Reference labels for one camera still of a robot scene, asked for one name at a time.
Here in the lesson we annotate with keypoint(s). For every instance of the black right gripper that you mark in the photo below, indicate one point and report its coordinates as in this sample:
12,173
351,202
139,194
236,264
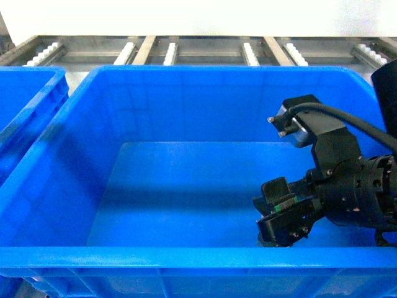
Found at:
348,191

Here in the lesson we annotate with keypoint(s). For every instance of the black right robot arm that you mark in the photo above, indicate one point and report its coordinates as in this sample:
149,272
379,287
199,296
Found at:
372,141

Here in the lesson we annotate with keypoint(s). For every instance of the blue plastic crate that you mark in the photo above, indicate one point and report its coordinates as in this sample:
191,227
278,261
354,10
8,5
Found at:
142,186

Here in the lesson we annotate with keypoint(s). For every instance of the metal shelf rack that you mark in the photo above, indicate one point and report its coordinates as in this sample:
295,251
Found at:
79,54

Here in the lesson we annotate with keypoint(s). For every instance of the left blue crate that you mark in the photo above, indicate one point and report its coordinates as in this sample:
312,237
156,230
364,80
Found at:
30,98

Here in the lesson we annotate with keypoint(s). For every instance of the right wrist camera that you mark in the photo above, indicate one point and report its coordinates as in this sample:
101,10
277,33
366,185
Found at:
330,140

